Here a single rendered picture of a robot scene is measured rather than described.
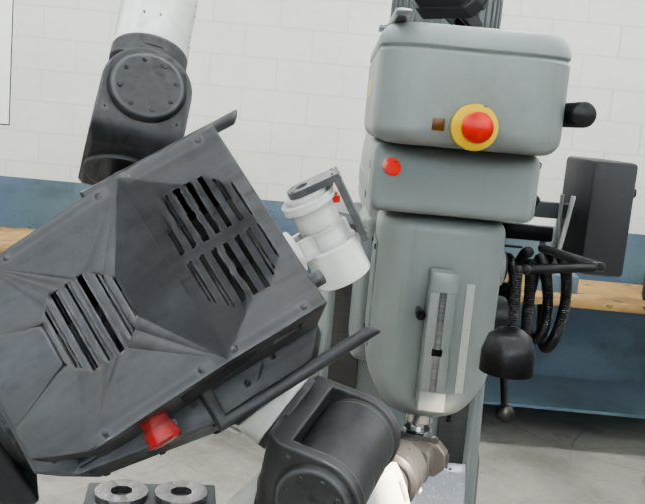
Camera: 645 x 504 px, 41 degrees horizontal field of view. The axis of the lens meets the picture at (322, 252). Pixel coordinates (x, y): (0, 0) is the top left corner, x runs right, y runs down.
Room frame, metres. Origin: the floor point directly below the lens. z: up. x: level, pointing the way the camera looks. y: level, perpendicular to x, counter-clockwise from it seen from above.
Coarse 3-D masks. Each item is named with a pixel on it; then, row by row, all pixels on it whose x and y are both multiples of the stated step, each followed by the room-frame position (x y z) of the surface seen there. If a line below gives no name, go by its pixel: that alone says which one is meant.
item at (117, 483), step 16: (112, 480) 1.39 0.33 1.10; (128, 480) 1.40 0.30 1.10; (176, 480) 1.42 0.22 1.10; (96, 496) 1.33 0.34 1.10; (112, 496) 1.33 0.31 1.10; (128, 496) 1.34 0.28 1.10; (144, 496) 1.35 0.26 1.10; (160, 496) 1.35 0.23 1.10; (176, 496) 1.35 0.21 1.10; (192, 496) 1.36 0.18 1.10; (208, 496) 1.39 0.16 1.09
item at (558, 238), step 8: (560, 200) 1.61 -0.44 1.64; (560, 208) 1.61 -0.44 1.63; (568, 208) 1.58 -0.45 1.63; (560, 216) 1.61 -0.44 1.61; (568, 216) 1.58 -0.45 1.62; (560, 224) 1.62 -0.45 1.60; (568, 224) 1.59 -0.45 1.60; (560, 232) 1.69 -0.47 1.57; (560, 240) 1.59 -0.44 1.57; (560, 248) 1.59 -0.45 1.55
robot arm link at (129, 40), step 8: (136, 32) 0.99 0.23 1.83; (120, 40) 1.00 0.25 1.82; (128, 40) 0.99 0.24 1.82; (136, 40) 0.99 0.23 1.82; (144, 40) 0.99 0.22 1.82; (152, 40) 0.99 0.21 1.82; (160, 40) 0.99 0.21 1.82; (168, 40) 1.00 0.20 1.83; (112, 48) 1.00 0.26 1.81; (120, 48) 0.99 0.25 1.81; (128, 48) 0.98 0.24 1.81; (160, 48) 0.99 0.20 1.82; (168, 48) 1.00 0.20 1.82; (176, 48) 1.01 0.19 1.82; (112, 56) 1.01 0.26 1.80; (176, 56) 1.00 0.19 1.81; (184, 56) 1.02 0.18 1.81; (184, 64) 1.02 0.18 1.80
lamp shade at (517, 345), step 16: (496, 336) 1.10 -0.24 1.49; (512, 336) 1.09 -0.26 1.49; (528, 336) 1.11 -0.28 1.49; (496, 352) 1.09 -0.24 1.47; (512, 352) 1.08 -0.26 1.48; (528, 352) 1.09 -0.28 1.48; (480, 368) 1.11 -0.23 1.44; (496, 368) 1.08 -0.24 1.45; (512, 368) 1.08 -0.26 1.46; (528, 368) 1.09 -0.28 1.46
